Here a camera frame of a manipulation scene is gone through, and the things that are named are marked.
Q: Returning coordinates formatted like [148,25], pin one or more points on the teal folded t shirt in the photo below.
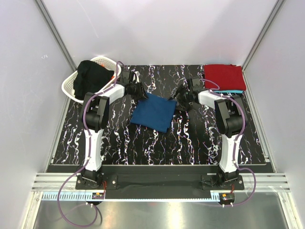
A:
[229,91]

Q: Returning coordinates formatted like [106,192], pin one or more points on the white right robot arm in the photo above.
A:
[230,117]

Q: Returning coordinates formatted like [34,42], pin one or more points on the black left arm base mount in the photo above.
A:
[89,180]

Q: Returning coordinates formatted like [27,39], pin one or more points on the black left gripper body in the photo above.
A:
[135,91]

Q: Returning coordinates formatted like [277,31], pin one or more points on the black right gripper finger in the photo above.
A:
[183,106]
[178,94]

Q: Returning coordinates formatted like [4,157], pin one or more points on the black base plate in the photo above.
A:
[159,193]

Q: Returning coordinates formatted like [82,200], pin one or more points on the red folded t shirt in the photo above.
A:
[226,76]

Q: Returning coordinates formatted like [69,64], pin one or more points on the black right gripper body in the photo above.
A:
[185,96]

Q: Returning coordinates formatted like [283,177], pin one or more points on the black t shirt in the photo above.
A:
[89,79]

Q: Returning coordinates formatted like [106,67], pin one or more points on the aluminium frame rail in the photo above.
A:
[261,182]

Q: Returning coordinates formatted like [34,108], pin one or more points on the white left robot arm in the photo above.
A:
[95,113]

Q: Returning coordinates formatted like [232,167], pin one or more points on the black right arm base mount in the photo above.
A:
[222,181]

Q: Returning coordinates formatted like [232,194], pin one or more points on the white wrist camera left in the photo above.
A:
[136,76]

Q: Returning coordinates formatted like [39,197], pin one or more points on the blue printed t shirt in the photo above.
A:
[155,113]

